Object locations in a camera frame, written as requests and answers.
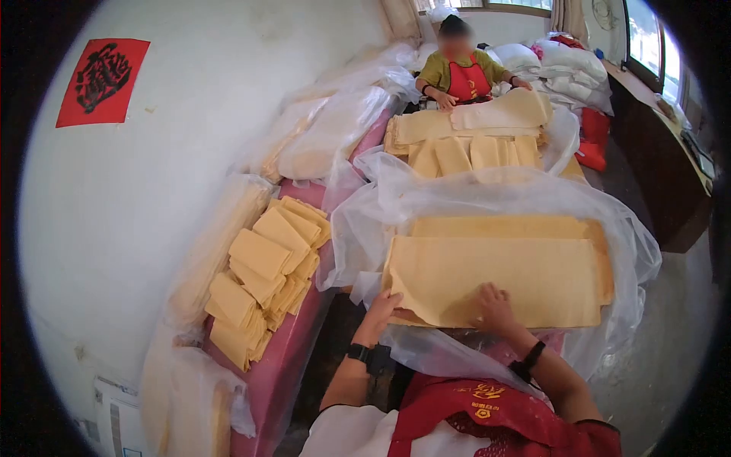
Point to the pink table cover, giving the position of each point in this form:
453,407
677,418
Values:
285,365

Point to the clear plastic sheet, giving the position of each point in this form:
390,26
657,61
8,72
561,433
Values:
377,228

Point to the person's right hand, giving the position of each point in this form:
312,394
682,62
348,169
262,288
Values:
498,314

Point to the red bag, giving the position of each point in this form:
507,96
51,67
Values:
594,140

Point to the person's left fingers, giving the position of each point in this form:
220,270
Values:
391,299

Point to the black wrist band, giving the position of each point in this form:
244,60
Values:
529,360
371,356

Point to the pile of folded yellow papers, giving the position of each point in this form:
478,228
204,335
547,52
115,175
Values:
262,268

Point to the beige curtain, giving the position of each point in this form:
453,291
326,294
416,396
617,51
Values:
402,17
568,17

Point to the person's right fingers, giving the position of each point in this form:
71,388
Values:
489,292

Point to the person's left hand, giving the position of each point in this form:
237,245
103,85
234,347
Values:
377,320

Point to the person's body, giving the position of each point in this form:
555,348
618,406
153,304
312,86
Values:
457,422

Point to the red paper wall poster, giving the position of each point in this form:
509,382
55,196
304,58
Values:
103,81

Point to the row of folded yellow sheets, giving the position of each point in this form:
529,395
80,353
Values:
451,155

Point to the window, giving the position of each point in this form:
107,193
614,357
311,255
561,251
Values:
651,40
502,3

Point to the stack of large yellow sheets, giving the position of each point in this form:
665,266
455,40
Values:
514,268

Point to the dark wooden cabinet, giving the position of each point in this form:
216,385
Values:
657,171

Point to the pile of white sacks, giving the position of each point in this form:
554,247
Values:
571,68

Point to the stack of long yellow sheets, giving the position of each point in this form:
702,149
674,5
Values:
457,123

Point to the white labelled carton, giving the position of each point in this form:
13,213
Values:
117,417

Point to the heap of plastic wrapped bundles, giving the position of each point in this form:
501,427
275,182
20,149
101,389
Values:
337,131

